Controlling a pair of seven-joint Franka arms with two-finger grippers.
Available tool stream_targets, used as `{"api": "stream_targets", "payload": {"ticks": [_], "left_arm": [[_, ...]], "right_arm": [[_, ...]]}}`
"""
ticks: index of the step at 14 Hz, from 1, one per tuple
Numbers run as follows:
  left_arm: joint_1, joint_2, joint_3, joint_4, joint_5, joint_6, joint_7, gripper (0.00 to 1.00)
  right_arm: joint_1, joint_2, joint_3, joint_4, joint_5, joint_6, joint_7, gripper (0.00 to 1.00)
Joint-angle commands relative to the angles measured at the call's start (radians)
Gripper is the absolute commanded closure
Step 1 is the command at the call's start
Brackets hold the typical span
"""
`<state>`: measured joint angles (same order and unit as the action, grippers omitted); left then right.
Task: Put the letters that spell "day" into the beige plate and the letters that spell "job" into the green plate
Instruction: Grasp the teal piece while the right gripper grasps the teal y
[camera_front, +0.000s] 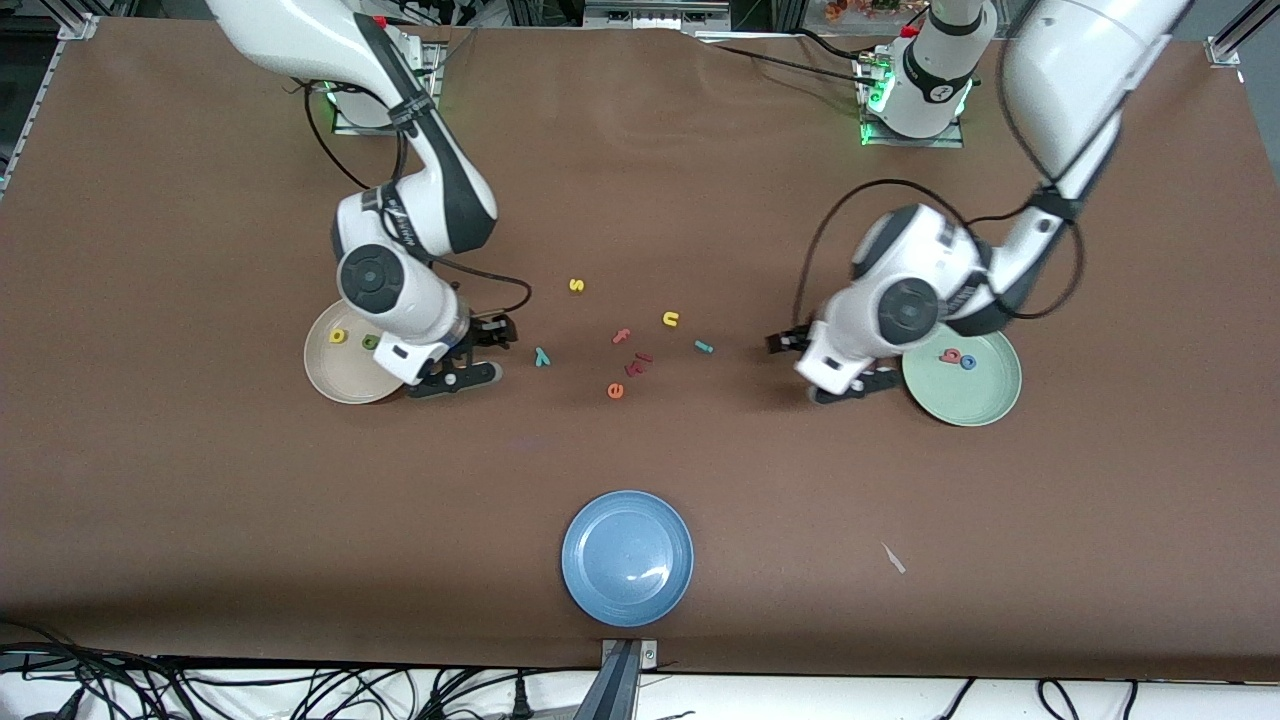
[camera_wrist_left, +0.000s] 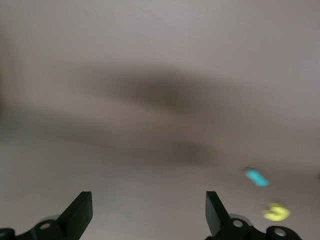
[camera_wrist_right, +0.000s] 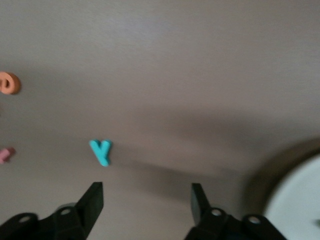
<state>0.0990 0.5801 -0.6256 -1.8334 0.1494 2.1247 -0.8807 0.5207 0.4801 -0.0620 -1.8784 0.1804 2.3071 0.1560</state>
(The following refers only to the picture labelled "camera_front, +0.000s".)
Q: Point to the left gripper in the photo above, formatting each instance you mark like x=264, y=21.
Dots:
x=787, y=342

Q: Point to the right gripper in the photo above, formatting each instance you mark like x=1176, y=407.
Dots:
x=488, y=333

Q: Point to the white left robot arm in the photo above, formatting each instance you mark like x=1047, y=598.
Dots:
x=1080, y=70

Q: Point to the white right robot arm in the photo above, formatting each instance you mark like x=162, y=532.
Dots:
x=300, y=30

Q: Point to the dark red foam letter m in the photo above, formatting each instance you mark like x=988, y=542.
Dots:
x=638, y=364

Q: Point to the beige round plate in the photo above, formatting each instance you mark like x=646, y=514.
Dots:
x=340, y=378

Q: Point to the pale green round plate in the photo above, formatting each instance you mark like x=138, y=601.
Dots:
x=975, y=395

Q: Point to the white torn paper scrap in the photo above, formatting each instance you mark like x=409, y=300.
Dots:
x=893, y=558

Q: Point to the blue round plate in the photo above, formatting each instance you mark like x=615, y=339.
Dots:
x=627, y=558

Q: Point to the brown table cover sheet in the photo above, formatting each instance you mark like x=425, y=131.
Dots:
x=200, y=500

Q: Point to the grey camera mounting pole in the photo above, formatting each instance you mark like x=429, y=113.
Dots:
x=625, y=690

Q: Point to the aluminium frame corner profile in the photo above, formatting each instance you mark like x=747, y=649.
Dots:
x=1222, y=50
x=76, y=28

